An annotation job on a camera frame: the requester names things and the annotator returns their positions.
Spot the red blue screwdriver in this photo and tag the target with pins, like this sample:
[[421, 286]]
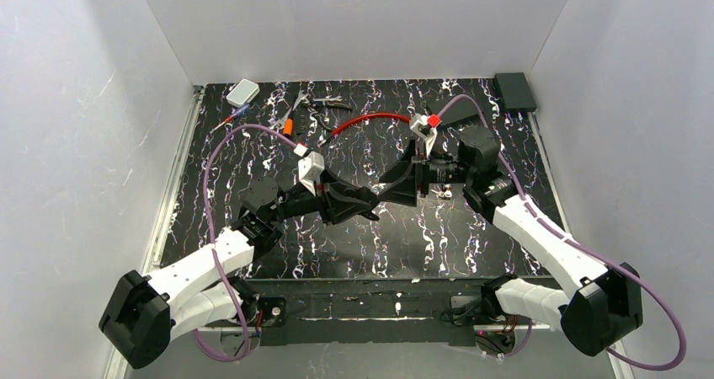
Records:
[[236, 114]]

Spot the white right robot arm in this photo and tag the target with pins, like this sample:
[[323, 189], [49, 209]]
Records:
[[594, 305]]

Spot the white rectangular box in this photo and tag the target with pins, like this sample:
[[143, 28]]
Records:
[[242, 93]]

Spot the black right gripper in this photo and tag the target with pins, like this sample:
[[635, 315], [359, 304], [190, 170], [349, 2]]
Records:
[[420, 177]]

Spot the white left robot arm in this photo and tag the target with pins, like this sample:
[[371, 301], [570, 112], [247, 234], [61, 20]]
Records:
[[146, 312]]

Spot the black handled pliers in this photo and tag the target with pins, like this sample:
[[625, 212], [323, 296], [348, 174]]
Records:
[[331, 103]]

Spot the black comb piece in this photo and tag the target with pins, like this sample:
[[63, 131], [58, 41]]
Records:
[[301, 124]]

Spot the flat black plate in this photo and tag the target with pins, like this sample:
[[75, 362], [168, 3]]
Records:
[[461, 113]]

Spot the aluminium frame rail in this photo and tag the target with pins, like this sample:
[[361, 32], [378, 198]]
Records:
[[160, 230]]

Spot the orange handled tool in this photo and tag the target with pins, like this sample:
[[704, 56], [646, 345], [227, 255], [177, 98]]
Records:
[[285, 125]]

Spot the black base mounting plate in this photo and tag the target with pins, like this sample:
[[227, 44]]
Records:
[[378, 311]]

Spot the black box in corner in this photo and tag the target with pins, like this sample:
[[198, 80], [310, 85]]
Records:
[[515, 92]]

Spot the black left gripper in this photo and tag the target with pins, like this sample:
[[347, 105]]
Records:
[[324, 201]]

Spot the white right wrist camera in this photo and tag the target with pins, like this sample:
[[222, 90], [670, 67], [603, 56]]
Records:
[[425, 127]]

